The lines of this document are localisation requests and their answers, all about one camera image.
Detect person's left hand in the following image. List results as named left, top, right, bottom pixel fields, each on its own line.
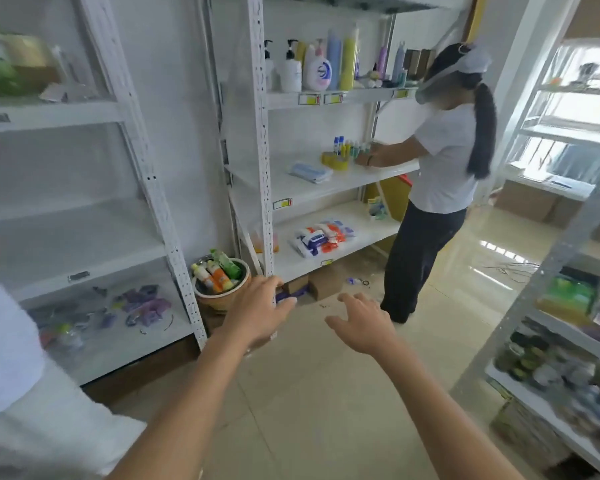
left=223, top=275, right=299, bottom=351

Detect person's right hand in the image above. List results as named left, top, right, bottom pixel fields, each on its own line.
left=325, top=293, right=401, bottom=358

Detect clear bag of blue masks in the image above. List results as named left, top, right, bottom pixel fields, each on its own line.
left=289, top=161, right=333, bottom=184

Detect white metal shelf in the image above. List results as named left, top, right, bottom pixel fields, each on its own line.
left=502, top=37, right=600, bottom=198
left=207, top=0, right=476, bottom=295
left=449, top=0, right=600, bottom=480
left=0, top=0, right=209, bottom=391

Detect person's right forearm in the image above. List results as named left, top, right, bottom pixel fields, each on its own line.
left=375, top=339, right=526, bottom=480

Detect person's left forearm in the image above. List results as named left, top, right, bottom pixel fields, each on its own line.
left=107, top=327, right=256, bottom=480

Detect brown cardboard box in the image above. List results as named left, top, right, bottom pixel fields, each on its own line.
left=307, top=267, right=344, bottom=301

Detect large cardboard box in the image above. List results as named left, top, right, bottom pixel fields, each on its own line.
left=495, top=179, right=583, bottom=229

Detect tan cardboard box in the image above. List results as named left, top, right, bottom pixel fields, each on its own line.
left=7, top=36, right=62, bottom=94

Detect white rimmed dark bucket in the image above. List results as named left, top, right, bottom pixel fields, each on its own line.
left=193, top=258, right=252, bottom=312

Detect green white tube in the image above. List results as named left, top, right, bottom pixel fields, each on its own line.
left=211, top=249, right=243, bottom=281

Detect yellow capped orange tube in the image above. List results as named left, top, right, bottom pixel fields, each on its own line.
left=191, top=263, right=216, bottom=293

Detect orange packet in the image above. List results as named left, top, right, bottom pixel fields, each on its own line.
left=252, top=229, right=281, bottom=253

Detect orange red packets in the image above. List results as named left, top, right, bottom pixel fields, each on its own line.
left=305, top=221, right=349, bottom=245

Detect pile of purple sachets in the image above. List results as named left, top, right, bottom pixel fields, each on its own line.
left=112, top=284, right=161, bottom=309
left=125, top=299, right=173, bottom=329

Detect yellow board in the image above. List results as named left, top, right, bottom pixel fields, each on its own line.
left=365, top=173, right=414, bottom=224

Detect group of dark jars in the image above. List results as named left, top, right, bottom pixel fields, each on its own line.
left=493, top=322, right=600, bottom=458

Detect pile of small teal tubes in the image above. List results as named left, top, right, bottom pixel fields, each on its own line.
left=342, top=139, right=375, bottom=161

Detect green snack pack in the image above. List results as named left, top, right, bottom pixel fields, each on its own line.
left=542, top=267, right=600, bottom=323

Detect white body lotion bottle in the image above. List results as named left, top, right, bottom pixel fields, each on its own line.
left=279, top=39, right=303, bottom=93

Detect pale yellow lotion bottle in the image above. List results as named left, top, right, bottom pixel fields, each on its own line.
left=263, top=39, right=277, bottom=91

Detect large white detergent bottle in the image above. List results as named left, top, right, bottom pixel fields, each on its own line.
left=302, top=39, right=333, bottom=92

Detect yellow green bottle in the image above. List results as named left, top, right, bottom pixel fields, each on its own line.
left=339, top=24, right=360, bottom=92

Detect pale blue bottle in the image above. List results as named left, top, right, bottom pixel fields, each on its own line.
left=391, top=42, right=407, bottom=84

